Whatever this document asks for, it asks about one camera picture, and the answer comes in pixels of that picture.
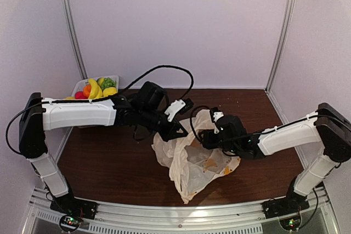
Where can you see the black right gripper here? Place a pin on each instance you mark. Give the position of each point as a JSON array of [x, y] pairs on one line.
[[207, 142]]

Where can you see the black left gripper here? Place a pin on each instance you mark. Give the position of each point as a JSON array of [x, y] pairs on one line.
[[165, 135]]

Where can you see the cream printed plastic bag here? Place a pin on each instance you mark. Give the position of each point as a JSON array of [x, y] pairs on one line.
[[191, 166]]

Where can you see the large yellow toy lemon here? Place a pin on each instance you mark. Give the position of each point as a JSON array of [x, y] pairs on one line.
[[109, 91]]

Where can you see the green toy grape bunch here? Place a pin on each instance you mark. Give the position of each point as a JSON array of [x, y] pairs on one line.
[[108, 83]]

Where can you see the yellow toy banana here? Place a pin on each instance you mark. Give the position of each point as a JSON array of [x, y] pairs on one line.
[[96, 91]]

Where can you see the orange toy fruit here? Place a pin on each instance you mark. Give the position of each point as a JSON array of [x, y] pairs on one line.
[[87, 90]]

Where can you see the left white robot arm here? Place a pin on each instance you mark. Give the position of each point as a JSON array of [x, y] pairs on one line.
[[43, 114]]

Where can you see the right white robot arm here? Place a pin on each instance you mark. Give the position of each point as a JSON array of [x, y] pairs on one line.
[[325, 126]]

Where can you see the yellow green toy fruit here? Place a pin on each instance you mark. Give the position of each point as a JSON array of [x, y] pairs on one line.
[[100, 81]]

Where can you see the red toy fruit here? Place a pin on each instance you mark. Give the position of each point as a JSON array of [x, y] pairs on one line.
[[79, 95]]

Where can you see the right round circuit board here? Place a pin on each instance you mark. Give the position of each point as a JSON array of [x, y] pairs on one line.
[[291, 223]]

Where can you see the round circuit board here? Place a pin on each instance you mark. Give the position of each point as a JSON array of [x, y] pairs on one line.
[[291, 223], [68, 223]]

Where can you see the white perforated plastic basket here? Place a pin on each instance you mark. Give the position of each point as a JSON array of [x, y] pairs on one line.
[[90, 112]]

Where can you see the left round circuit board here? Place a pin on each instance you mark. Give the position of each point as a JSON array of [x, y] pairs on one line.
[[68, 223]]

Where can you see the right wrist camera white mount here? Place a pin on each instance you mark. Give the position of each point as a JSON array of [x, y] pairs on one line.
[[216, 115]]

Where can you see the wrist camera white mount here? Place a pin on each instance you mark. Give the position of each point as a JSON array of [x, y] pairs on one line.
[[216, 115], [178, 107]]

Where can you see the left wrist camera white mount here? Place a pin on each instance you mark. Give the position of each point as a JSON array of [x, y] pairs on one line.
[[178, 107]]

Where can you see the aluminium front rail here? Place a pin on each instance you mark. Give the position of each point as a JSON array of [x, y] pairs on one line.
[[245, 217]]

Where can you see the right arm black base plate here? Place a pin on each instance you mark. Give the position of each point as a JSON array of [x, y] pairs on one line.
[[283, 206]]

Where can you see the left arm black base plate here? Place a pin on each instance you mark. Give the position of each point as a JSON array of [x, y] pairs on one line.
[[74, 207]]

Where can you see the right aluminium frame post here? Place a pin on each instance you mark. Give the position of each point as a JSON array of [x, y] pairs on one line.
[[289, 8]]

